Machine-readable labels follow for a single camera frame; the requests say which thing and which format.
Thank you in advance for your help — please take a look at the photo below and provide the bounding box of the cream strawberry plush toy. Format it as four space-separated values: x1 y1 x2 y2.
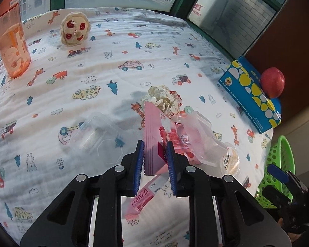
60 12 91 47

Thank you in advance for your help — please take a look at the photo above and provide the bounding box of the round plastic cup with lid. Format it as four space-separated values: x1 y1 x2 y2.
220 142 240 177

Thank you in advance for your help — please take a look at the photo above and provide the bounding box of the clear plastic clamshell container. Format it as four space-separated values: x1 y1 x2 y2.
70 113 134 164

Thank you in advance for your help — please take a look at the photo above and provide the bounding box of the pink wafer wrapper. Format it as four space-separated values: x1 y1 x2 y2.
143 102 195 176

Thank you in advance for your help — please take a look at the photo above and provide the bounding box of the red apple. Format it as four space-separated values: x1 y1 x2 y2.
260 67 285 98

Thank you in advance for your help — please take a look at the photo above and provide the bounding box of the cartoon print bed sheet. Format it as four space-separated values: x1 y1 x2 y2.
0 8 272 242

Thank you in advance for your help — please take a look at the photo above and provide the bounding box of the crumpled white tissue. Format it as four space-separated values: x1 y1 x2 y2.
140 85 183 118

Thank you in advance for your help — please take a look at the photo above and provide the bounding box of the orange water bottle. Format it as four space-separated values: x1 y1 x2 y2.
0 0 31 78

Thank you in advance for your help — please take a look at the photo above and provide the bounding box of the green plastic trash basket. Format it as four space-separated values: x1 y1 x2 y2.
255 135 295 209

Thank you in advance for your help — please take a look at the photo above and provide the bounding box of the clear plastic tray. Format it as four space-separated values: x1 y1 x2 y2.
179 111 228 167

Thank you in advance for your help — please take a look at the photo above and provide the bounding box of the blue yellow dotted box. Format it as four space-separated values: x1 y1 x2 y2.
219 56 281 134

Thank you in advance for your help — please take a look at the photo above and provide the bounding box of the pink Franzzi stick wrapper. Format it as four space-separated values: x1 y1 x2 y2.
122 175 159 220

